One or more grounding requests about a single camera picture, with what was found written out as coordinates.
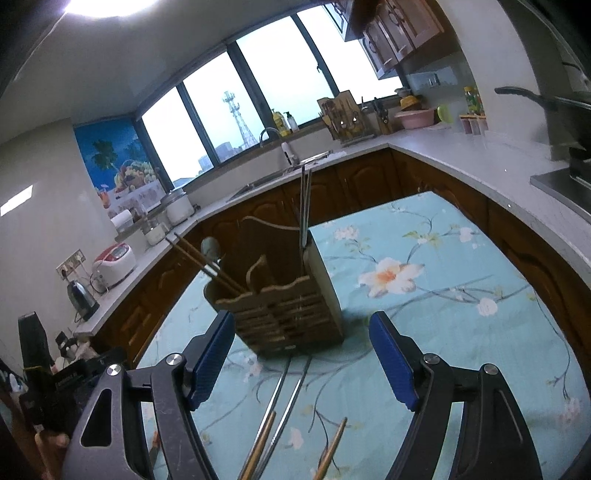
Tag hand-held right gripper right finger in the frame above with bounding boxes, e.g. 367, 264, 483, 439
368, 310, 543, 480

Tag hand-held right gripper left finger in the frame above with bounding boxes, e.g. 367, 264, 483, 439
62, 310, 236, 480

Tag steel chopstick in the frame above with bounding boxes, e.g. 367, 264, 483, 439
262, 355, 293, 432
270, 356, 313, 463
304, 168, 316, 250
299, 167, 308, 248

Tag wooden utensil holder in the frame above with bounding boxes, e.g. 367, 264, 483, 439
203, 216, 346, 357

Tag red patterned wooden chopstick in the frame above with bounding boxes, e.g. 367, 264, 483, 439
174, 233, 246, 295
165, 237, 235, 297
237, 411, 278, 480
314, 417, 348, 480

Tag steel spoon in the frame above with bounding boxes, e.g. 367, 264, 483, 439
202, 236, 223, 271

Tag person's left hand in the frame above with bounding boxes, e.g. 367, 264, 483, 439
36, 431, 70, 463

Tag floral light blue tablecloth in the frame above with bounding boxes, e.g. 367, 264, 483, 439
139, 190, 587, 480

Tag black electric kettle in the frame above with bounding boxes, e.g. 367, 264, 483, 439
67, 280, 100, 323

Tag white and red rice cooker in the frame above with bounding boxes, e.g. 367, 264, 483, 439
91, 243, 138, 292

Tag small white electric pot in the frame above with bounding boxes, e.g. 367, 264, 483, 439
141, 217, 170, 247

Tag paper towel roll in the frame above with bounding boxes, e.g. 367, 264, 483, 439
111, 209, 135, 241

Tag wooden lower cabinets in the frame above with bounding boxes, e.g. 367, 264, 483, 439
95, 148, 591, 367

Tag wooden cabinets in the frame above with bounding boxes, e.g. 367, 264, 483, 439
95, 148, 591, 367
323, 0, 447, 80

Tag steel kitchen sink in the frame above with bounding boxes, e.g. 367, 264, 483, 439
226, 150, 334, 203

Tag rectangular ceiling light panel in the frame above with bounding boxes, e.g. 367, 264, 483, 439
0, 185, 34, 217

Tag white kitchen counter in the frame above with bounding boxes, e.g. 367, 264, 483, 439
71, 128, 591, 340

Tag chrome faucet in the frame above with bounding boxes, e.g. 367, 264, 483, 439
259, 128, 301, 167

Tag wooden knife block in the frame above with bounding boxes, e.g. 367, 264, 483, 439
372, 97, 393, 136

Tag lattice tower outside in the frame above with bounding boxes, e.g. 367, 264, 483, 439
222, 91, 255, 150

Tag pink plastic basin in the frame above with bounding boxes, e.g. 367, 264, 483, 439
394, 108, 437, 130

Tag gas stove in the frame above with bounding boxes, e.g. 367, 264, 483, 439
530, 165, 591, 209

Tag yellow detergent bottle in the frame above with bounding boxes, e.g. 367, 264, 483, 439
271, 109, 292, 137

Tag pink spice jar set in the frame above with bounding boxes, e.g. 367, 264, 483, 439
459, 114, 488, 136

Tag green lid spice bottle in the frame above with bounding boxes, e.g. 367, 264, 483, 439
463, 86, 485, 116

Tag large kitchen window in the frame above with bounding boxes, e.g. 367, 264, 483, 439
134, 0, 407, 186

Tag black wok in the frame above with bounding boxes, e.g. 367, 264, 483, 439
494, 60, 591, 154

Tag wooden upper cabinets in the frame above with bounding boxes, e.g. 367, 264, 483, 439
323, 0, 447, 80

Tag round ceiling lamp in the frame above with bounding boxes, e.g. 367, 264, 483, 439
65, 0, 158, 20

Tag wall power socket strip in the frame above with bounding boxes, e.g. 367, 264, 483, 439
56, 248, 88, 280

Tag tropical fruit wall poster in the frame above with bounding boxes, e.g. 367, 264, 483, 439
74, 117, 170, 219

